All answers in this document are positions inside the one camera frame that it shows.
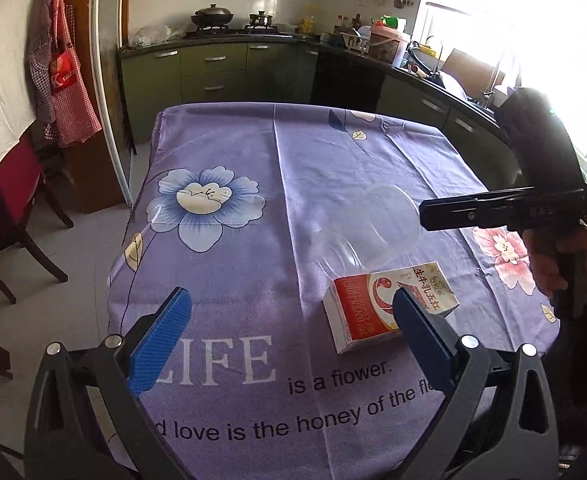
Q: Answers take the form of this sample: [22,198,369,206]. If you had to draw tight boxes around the clear plastic bag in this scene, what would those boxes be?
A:
[128,24,187,49]

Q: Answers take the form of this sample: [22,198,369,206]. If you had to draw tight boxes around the red apron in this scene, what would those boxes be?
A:
[48,0,82,97]

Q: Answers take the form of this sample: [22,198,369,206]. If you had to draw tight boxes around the checkered apron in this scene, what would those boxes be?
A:
[26,0,103,148]

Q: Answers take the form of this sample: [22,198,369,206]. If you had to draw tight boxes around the metal dish rack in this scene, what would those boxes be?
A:
[341,30,374,56]

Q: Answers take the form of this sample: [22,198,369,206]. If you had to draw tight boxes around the chrome sink faucet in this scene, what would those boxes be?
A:
[481,55,513,111]

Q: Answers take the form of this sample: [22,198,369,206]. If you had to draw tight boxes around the brown cardboard sheet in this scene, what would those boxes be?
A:
[443,47,500,102]

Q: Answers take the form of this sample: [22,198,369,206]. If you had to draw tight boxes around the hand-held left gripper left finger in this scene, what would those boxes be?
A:
[24,287,193,480]

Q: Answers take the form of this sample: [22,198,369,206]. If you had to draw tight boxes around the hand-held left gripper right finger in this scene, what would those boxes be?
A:
[392,287,560,480]

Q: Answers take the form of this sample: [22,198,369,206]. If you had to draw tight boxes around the wooden chair with red seat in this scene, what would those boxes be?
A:
[0,132,74,306]

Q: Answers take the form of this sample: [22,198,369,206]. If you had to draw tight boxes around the clear plastic cup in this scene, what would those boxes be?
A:
[318,185,424,273]

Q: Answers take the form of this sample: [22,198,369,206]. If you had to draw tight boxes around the black built-in appliance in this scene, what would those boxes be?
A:
[311,52,387,111]

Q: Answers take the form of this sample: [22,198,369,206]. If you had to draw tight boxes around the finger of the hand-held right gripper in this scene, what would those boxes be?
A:
[420,190,513,232]

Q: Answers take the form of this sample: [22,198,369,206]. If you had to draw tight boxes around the red and white milk carton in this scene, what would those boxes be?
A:
[322,261,460,356]

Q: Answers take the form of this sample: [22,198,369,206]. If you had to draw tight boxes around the purple floral tablecloth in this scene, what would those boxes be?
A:
[106,102,561,480]

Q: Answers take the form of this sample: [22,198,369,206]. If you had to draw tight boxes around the black wok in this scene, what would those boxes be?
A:
[190,4,235,30]

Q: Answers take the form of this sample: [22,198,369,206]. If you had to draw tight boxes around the gas stove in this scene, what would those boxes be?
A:
[188,24,294,39]

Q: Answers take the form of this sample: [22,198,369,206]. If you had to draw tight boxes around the green kitchen cabinets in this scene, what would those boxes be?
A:
[118,40,534,191]

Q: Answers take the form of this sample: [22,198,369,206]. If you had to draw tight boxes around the person's right hand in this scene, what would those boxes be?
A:
[523,225,587,307]

